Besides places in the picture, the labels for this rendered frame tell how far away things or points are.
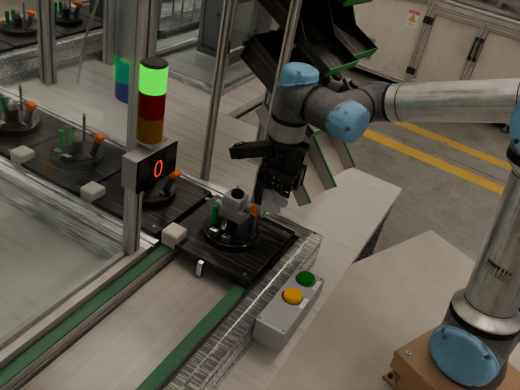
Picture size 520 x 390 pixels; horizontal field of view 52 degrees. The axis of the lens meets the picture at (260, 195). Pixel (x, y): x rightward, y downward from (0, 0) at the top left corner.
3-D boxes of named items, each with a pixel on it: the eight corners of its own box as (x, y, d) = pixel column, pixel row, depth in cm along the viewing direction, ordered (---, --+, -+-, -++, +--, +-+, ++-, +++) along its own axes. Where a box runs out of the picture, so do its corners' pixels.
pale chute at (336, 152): (344, 170, 163) (356, 165, 159) (320, 184, 153) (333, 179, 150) (306, 85, 161) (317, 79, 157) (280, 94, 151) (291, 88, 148)
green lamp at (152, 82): (172, 90, 99) (173, 66, 96) (154, 98, 95) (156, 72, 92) (150, 82, 100) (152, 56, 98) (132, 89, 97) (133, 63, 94)
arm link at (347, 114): (386, 100, 101) (340, 79, 106) (354, 111, 93) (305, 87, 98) (374, 138, 105) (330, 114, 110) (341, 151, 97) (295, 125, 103)
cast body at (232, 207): (249, 217, 128) (254, 193, 124) (240, 225, 124) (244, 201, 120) (220, 203, 130) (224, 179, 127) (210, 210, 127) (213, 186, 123)
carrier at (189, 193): (210, 197, 145) (217, 158, 138) (155, 241, 126) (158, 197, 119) (141, 164, 153) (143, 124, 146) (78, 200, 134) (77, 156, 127)
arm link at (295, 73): (306, 79, 97) (272, 62, 102) (294, 132, 103) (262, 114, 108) (332, 72, 103) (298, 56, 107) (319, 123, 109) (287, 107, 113)
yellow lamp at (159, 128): (167, 138, 104) (169, 115, 102) (151, 147, 100) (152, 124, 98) (147, 128, 106) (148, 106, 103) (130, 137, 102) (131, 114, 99)
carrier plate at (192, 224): (293, 237, 136) (295, 230, 135) (246, 289, 118) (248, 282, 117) (215, 200, 144) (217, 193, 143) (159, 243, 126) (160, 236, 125)
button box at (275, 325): (319, 297, 127) (325, 278, 124) (278, 354, 111) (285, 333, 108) (293, 283, 130) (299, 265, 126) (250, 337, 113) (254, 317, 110)
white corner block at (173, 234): (186, 242, 128) (188, 228, 126) (175, 251, 124) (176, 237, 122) (171, 234, 129) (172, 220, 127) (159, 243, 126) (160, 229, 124)
